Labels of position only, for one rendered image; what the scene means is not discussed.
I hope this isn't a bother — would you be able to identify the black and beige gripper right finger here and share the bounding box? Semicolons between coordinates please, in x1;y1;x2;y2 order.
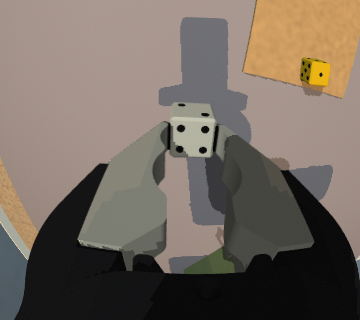
213;124;360;320

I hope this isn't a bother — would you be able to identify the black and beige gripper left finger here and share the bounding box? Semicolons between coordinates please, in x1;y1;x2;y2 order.
14;121;171;320

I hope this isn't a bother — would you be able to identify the tan mat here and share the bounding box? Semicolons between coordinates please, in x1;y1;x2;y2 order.
242;0;360;98

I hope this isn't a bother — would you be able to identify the grey die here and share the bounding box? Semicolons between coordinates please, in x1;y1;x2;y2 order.
169;102;217;158

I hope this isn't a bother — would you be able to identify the yellow die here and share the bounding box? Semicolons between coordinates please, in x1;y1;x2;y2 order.
300;57;331;87

